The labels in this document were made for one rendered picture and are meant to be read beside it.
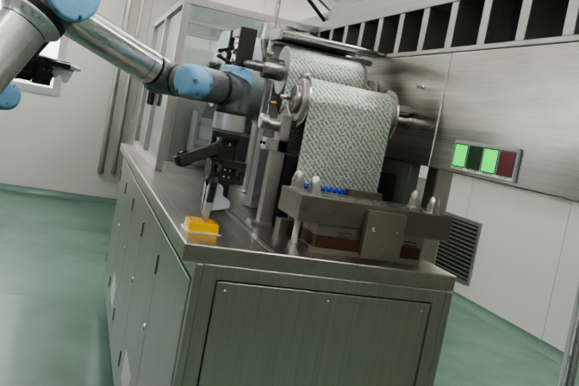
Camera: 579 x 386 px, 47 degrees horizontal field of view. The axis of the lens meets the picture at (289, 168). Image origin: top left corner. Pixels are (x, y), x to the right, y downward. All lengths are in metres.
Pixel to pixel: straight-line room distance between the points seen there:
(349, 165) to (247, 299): 0.49
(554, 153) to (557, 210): 3.57
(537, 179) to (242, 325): 0.69
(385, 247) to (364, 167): 0.27
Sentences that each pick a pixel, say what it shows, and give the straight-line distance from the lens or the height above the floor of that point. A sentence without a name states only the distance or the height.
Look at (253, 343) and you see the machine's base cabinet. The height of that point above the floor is 0.70.
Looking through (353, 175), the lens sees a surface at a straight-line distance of 1.76.
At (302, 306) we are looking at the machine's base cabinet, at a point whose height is 0.79.
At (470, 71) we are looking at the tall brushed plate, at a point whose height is 1.39.
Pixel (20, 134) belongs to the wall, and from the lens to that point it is 7.22.
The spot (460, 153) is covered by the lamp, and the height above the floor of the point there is 1.19.
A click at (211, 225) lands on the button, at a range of 1.54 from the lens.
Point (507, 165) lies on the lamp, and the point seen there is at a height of 1.18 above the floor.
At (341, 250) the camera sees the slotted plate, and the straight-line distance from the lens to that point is 1.58.
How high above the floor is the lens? 1.18
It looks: 4 degrees down
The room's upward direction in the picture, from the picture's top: 11 degrees clockwise
